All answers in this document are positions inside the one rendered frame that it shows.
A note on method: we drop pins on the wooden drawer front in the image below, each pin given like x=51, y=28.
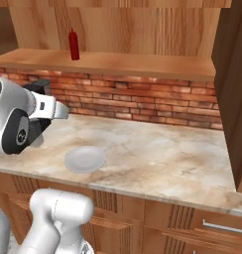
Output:
x=222, y=239

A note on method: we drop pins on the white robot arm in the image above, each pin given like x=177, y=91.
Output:
x=60, y=208

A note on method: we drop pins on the red ketchup bottle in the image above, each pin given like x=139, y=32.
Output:
x=73, y=44

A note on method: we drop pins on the wooden upper cupboard run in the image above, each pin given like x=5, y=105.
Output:
x=133, y=28

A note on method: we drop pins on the wooden raised ledge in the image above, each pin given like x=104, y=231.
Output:
x=133, y=64

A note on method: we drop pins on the tall dark wooden cabinet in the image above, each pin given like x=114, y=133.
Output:
x=233, y=86

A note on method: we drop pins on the white round plate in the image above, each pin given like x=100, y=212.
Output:
x=85, y=159

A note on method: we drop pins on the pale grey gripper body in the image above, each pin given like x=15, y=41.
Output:
x=61, y=110

